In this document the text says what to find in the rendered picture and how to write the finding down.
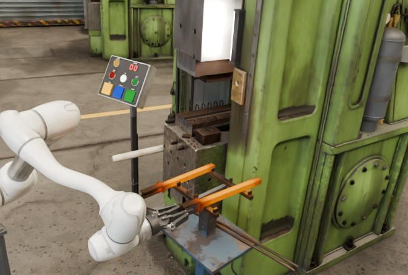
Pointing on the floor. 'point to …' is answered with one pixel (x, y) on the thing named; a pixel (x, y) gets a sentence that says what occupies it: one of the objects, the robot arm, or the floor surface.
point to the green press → (132, 14)
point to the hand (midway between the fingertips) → (190, 207)
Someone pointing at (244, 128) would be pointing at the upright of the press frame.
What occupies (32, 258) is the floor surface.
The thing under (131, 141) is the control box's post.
